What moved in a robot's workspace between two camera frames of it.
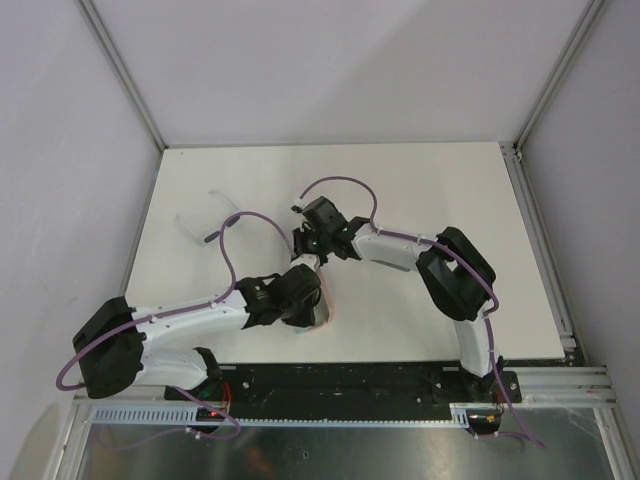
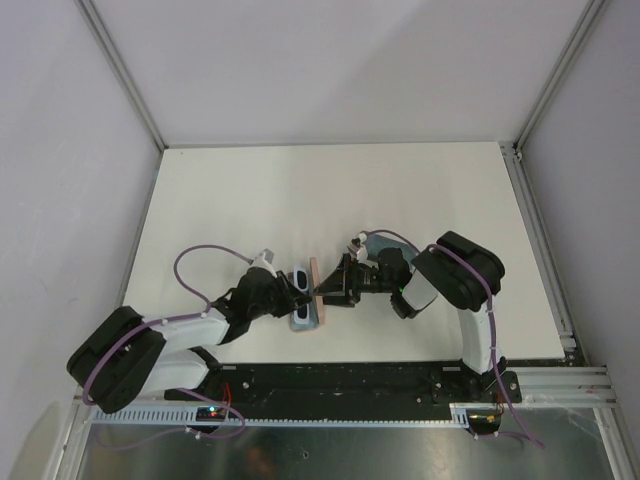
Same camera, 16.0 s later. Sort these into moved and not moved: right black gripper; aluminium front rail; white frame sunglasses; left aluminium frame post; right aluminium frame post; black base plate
Moved: right black gripper; white frame sunglasses
Not moved: right aluminium frame post; left aluminium frame post; aluminium front rail; black base plate
